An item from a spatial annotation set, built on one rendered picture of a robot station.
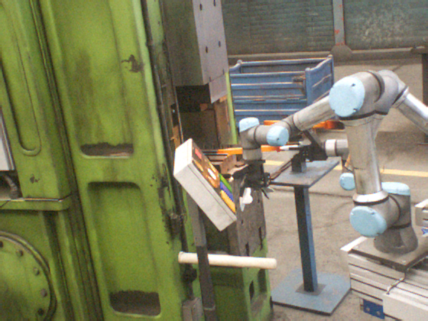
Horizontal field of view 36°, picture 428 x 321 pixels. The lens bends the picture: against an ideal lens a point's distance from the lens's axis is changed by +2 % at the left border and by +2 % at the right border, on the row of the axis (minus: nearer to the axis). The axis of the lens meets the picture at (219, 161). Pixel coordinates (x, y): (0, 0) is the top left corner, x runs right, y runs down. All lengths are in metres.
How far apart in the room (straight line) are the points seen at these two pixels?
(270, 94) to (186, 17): 4.08
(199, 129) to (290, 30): 8.07
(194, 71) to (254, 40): 8.89
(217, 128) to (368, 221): 1.32
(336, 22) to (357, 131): 8.79
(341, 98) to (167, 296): 1.34
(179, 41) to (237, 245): 0.98
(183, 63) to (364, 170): 1.04
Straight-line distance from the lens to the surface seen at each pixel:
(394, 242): 2.34
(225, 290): 3.19
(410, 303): 2.24
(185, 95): 2.91
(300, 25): 11.19
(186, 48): 2.80
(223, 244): 3.10
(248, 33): 11.69
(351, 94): 2.06
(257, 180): 2.42
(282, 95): 6.74
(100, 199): 2.99
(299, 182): 3.31
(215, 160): 2.99
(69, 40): 2.85
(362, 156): 2.13
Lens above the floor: 1.87
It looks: 17 degrees down
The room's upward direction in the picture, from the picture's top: 8 degrees counter-clockwise
